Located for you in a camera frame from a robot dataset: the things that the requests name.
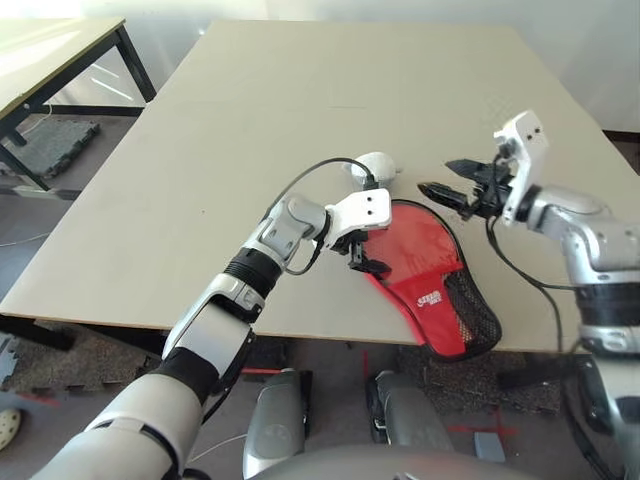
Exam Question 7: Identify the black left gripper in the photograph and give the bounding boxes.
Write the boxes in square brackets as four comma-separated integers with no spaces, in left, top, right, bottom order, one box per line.
[333,228,393,280]

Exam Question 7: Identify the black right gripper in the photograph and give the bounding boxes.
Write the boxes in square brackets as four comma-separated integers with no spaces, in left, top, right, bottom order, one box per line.
[417,158,514,217]

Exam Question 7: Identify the red ping-pong paddle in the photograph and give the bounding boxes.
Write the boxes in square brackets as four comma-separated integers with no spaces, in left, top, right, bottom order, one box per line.
[364,204,461,281]

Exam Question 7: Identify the red black paddle case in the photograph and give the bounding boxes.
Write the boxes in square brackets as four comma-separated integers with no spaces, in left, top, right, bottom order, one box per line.
[362,198,503,362]

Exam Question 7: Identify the grey right robot leg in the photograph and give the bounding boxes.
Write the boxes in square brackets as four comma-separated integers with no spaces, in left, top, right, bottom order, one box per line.
[367,369,454,451]

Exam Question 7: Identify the dark textured floor mat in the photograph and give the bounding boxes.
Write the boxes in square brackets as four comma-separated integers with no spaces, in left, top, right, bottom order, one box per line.
[399,343,576,417]

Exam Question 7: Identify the grey robot torso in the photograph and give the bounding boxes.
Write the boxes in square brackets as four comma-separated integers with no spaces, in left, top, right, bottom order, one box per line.
[244,444,506,480]

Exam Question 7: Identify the small grey floor block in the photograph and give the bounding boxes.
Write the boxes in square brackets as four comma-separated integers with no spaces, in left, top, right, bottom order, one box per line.
[473,431,507,462]

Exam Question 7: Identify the dark grey foam mat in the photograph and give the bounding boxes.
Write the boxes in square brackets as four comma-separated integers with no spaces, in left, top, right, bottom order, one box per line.
[19,119,102,180]

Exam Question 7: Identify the beige side table black legs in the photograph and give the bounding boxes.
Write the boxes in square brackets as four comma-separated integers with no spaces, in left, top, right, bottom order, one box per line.
[0,17,157,147]

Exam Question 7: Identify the white perforated clog shoe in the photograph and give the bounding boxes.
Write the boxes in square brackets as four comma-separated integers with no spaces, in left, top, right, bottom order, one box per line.
[0,407,23,451]

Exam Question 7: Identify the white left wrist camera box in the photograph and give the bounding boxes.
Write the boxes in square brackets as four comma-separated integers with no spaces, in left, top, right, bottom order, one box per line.
[323,187,393,241]

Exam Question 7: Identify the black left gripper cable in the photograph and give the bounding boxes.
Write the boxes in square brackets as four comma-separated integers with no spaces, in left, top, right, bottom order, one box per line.
[283,238,322,277]

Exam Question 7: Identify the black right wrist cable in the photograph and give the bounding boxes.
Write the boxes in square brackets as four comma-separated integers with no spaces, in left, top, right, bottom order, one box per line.
[485,213,584,354]

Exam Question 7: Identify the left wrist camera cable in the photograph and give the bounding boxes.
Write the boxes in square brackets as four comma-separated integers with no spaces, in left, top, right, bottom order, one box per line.
[272,158,377,212]

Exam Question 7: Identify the thin white floor cable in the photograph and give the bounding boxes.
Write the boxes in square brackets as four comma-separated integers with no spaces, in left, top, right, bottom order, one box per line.
[191,432,249,465]

